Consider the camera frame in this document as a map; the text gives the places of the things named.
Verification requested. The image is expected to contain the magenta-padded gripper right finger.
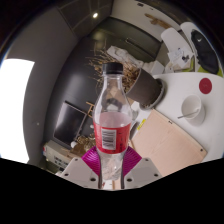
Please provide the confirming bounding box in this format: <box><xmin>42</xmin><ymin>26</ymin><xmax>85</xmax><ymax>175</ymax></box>
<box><xmin>120</xmin><ymin>145</ymin><xmax>163</xmax><ymax>190</ymax></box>

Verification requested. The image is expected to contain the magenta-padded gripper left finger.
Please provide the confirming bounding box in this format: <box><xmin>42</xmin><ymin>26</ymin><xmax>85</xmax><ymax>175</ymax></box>
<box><xmin>59</xmin><ymin>145</ymin><xmax>103</xmax><ymax>190</ymax></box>

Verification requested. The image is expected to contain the clear red-labelled plastic bottle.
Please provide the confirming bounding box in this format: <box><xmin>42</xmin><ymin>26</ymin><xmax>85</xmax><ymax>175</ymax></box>
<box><xmin>92</xmin><ymin>61</ymin><xmax>134</xmax><ymax>183</ymax></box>

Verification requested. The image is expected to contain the white cabinet with pictures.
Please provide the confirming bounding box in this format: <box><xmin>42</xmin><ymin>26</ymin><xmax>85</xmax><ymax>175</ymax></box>
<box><xmin>42</xmin><ymin>139</ymin><xmax>73</xmax><ymax>172</ymax></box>

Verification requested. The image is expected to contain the beige wooden drawing board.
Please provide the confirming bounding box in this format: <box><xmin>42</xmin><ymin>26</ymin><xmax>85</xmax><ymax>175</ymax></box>
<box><xmin>130</xmin><ymin>109</ymin><xmax>208</xmax><ymax>178</ymax></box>

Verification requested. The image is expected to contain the wooden easel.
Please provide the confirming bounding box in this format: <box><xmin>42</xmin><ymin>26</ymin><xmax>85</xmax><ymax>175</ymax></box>
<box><xmin>78</xmin><ymin>100</ymin><xmax>96</xmax><ymax>134</ymax></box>

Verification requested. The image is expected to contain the metal spoon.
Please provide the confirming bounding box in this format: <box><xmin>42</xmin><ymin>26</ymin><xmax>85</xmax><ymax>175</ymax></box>
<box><xmin>177</xmin><ymin>108</ymin><xmax>201</xmax><ymax>120</ymax></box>

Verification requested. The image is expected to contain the grey plant pot saucer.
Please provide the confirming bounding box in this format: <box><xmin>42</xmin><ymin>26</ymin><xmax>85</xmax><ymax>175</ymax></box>
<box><xmin>139</xmin><ymin>78</ymin><xmax>166</xmax><ymax>111</ymax></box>

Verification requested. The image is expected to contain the dried plant in grey pot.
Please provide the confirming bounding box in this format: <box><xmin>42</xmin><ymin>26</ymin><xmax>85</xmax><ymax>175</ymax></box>
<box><xmin>85</xmin><ymin>46</ymin><xmax>164</xmax><ymax>108</ymax></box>

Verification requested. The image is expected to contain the white ceramic cup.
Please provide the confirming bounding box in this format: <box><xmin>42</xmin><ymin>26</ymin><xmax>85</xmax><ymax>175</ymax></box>
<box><xmin>180</xmin><ymin>94</ymin><xmax>206</xmax><ymax>127</ymax></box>

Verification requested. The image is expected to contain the long white ceiling light panel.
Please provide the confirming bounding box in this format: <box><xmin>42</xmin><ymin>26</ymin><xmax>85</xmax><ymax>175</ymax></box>
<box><xmin>0</xmin><ymin>58</ymin><xmax>36</xmax><ymax>164</ymax></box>

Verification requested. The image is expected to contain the flat round red coaster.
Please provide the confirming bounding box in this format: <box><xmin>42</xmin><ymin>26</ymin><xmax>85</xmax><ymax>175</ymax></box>
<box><xmin>198</xmin><ymin>77</ymin><xmax>213</xmax><ymax>95</ymax></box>

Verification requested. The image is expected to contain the white papers pile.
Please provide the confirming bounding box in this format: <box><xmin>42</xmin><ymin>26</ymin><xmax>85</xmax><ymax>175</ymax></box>
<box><xmin>166</xmin><ymin>46</ymin><xmax>192</xmax><ymax>72</ymax></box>

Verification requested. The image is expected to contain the black backpack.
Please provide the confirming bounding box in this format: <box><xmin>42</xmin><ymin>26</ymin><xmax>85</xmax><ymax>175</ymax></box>
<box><xmin>190</xmin><ymin>29</ymin><xmax>221</xmax><ymax>75</ymax></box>

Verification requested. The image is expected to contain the white plastic chair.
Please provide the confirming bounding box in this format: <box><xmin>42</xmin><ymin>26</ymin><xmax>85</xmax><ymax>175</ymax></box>
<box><xmin>160</xmin><ymin>27</ymin><xmax>196</xmax><ymax>73</ymax></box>
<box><xmin>179</xmin><ymin>21</ymin><xmax>224</xmax><ymax>78</ymax></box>

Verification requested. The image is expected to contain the brown wooden figure sculpture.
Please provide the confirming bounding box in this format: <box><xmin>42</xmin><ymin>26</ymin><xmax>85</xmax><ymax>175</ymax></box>
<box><xmin>144</xmin><ymin>12</ymin><xmax>173</xmax><ymax>30</ymax></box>

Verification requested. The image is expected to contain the black wall screen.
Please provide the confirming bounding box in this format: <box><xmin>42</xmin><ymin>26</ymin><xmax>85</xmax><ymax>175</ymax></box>
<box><xmin>53</xmin><ymin>100</ymin><xmax>88</xmax><ymax>149</ymax></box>

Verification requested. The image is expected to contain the white statue pedestal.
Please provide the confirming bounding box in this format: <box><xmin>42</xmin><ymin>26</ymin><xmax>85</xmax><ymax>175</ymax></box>
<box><xmin>143</xmin><ymin>59</ymin><xmax>166</xmax><ymax>76</ymax></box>

